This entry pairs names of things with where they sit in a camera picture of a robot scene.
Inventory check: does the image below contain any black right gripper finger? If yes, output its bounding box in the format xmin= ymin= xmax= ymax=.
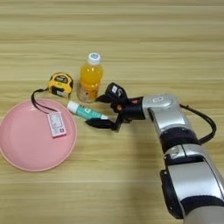
xmin=95 ymin=93 xmax=113 ymax=104
xmin=85 ymin=117 xmax=117 ymax=130

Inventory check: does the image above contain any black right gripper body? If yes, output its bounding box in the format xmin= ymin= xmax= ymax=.
xmin=108 ymin=95 xmax=146 ymax=131

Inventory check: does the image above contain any white green glue stick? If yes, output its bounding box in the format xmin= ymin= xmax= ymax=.
xmin=66 ymin=100 xmax=109 ymax=121

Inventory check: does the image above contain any orange juice bottle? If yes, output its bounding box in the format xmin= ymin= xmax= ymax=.
xmin=76 ymin=52 xmax=104 ymax=103

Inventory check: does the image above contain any pink round plate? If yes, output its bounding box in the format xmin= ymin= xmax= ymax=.
xmin=0 ymin=99 xmax=78 ymax=172

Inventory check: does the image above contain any small pink white box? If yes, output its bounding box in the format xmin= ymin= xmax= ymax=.
xmin=46 ymin=111 xmax=67 ymax=138

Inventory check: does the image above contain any yellow black tape measure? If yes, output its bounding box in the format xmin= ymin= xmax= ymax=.
xmin=47 ymin=72 xmax=74 ymax=99

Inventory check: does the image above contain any black wrist strap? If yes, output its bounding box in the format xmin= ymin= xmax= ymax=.
xmin=31 ymin=87 xmax=59 ymax=114

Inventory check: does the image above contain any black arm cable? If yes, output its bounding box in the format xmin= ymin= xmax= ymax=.
xmin=178 ymin=103 xmax=217 ymax=145

